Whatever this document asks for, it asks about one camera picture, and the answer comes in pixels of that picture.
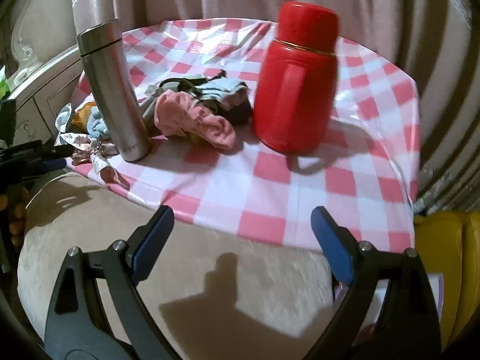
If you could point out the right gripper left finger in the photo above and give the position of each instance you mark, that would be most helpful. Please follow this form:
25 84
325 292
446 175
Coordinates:
77 326

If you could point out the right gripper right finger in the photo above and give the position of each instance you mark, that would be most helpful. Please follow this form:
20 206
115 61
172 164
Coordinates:
387 308

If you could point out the pink soft cloth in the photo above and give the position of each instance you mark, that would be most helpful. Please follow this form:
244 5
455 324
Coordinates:
175 114

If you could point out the floral patterned cloth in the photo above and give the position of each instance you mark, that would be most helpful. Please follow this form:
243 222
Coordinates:
88 150

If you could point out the orange cloth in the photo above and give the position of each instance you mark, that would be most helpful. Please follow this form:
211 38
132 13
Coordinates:
81 117

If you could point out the light blue cloth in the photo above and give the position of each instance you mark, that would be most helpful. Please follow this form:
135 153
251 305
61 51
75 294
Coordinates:
96 127

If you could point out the white ornate cabinet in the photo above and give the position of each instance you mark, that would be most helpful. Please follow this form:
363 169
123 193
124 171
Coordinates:
47 69

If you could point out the red white checkered tablecloth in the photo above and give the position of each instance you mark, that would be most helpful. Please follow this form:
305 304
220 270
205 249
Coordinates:
338 130

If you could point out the silver steel thermos bottle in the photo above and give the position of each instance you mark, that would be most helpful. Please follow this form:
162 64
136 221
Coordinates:
105 66

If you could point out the grey green striped cloth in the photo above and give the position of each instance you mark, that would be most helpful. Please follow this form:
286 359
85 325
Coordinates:
224 96

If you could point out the red thermos jug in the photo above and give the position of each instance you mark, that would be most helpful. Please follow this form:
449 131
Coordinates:
298 80

